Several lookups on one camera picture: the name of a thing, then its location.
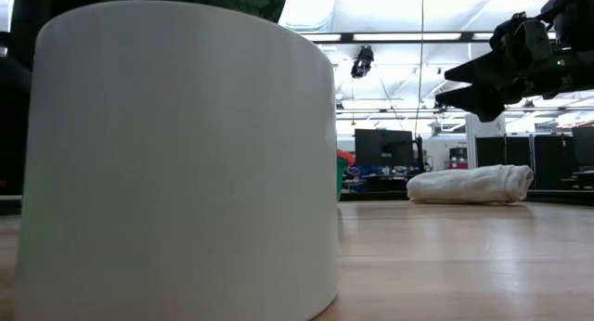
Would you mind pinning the red box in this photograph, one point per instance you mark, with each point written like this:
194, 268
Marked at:
458, 161

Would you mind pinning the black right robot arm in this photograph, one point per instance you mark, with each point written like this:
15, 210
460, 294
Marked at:
575, 15

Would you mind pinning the teal basket orange rim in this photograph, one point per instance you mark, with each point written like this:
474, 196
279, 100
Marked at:
343, 165

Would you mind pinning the white pillar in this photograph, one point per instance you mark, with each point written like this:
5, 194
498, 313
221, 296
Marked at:
485, 145

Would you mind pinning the cluttered workbench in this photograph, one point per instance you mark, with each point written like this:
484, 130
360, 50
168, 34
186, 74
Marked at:
376, 172

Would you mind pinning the black partition cabinets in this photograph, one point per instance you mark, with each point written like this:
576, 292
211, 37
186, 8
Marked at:
547, 158

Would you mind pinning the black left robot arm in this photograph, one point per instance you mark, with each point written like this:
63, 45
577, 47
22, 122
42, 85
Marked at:
16, 126

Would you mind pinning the black computer monitor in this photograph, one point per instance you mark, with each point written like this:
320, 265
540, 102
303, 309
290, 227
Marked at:
383, 147

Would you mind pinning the black rig crossbar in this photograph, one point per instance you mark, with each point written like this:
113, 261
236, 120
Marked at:
408, 38

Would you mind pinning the dark monitor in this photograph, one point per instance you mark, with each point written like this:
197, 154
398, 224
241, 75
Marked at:
584, 147

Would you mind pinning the white folded cloth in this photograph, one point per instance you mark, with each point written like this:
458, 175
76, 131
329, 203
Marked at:
468, 184

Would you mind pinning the white round plant pot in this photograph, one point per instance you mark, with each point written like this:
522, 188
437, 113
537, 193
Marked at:
176, 172

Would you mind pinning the black overhead camera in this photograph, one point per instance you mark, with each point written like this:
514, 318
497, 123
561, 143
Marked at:
362, 61

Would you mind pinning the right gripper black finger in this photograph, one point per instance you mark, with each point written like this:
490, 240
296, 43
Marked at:
482, 100
487, 70

